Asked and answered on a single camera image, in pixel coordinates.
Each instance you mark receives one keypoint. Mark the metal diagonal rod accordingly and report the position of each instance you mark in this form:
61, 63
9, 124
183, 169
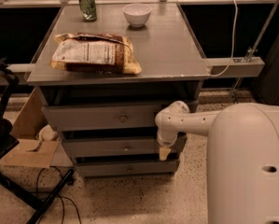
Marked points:
250, 52

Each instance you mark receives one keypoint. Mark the brown chip bag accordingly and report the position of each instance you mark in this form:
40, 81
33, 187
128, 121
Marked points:
95, 53

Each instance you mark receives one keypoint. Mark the grey drawer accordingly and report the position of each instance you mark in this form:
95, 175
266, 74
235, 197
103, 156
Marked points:
119, 146
127, 168
65, 118

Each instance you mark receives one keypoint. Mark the grey bottom drawer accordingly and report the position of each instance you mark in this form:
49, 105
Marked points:
127, 168

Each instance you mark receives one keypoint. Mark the grey top drawer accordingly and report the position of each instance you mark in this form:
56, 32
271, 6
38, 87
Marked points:
65, 118

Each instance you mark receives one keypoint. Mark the green soda can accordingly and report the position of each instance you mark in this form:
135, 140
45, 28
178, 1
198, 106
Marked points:
88, 9

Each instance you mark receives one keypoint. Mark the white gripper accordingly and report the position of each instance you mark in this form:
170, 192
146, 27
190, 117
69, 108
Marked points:
165, 139

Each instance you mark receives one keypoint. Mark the cardboard box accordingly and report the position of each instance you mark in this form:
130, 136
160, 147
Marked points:
31, 151

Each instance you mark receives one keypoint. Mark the grey drawer cabinet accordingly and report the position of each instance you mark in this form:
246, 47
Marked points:
172, 69

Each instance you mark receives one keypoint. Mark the white paper roll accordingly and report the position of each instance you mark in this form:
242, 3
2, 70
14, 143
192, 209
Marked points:
47, 134

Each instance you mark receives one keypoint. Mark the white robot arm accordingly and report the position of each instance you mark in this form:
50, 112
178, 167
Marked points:
242, 158

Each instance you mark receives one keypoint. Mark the black stand frame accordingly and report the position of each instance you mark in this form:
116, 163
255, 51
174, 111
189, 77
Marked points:
7, 142

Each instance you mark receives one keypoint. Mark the white bowl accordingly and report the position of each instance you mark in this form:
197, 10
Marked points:
137, 14

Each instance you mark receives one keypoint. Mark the dark cabinet at right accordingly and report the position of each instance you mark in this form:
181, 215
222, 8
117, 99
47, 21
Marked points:
267, 83

